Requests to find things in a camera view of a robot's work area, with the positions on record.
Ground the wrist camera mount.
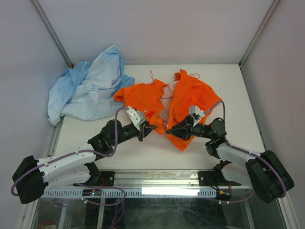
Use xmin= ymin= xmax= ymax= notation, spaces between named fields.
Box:
xmin=189 ymin=105 xmax=205 ymax=127
xmin=126 ymin=106 xmax=146 ymax=131

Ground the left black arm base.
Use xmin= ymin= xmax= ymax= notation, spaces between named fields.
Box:
xmin=80 ymin=162 xmax=115 ymax=187

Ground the aluminium front rail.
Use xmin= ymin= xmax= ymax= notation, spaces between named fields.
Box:
xmin=30 ymin=168 xmax=286 ymax=189

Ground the orange jacket pink lining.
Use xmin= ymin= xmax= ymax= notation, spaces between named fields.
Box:
xmin=113 ymin=70 xmax=221 ymax=151

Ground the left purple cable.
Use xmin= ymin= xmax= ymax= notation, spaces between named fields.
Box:
xmin=10 ymin=107 xmax=127 ymax=206

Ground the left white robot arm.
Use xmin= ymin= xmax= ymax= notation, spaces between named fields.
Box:
xmin=10 ymin=120 xmax=156 ymax=204

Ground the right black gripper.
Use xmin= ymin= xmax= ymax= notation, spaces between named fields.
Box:
xmin=165 ymin=114 xmax=213 ymax=141

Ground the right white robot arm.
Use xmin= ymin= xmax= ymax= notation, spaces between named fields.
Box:
xmin=166 ymin=115 xmax=295 ymax=203

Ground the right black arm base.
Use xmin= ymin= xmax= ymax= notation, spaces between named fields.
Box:
xmin=198 ymin=160 xmax=241 ymax=187

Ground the white slotted cable duct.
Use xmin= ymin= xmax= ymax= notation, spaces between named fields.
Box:
xmin=42 ymin=187 xmax=216 ymax=199

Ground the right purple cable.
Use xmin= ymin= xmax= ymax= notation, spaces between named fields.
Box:
xmin=202 ymin=99 xmax=287 ymax=205

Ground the left corner aluminium post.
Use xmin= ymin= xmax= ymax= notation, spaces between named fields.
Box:
xmin=30 ymin=0 xmax=74 ymax=68

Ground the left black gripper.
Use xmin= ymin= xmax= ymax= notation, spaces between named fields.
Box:
xmin=111 ymin=121 xmax=156 ymax=146

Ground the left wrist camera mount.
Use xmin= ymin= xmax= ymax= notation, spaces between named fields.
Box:
xmin=126 ymin=106 xmax=146 ymax=131

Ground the light blue garment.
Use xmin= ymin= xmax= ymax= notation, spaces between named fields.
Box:
xmin=48 ymin=45 xmax=135 ymax=125

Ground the right corner aluminium post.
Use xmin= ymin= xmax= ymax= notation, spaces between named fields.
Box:
xmin=238 ymin=0 xmax=282 ymax=69

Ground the purple cable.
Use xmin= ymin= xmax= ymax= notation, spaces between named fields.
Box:
xmin=202 ymin=99 xmax=287 ymax=205
xmin=10 ymin=107 xmax=127 ymax=206

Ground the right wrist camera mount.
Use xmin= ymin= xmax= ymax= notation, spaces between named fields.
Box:
xmin=189 ymin=105 xmax=205 ymax=127

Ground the corner aluminium post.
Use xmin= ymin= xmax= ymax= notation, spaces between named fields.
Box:
xmin=238 ymin=0 xmax=282 ymax=69
xmin=30 ymin=0 xmax=74 ymax=68

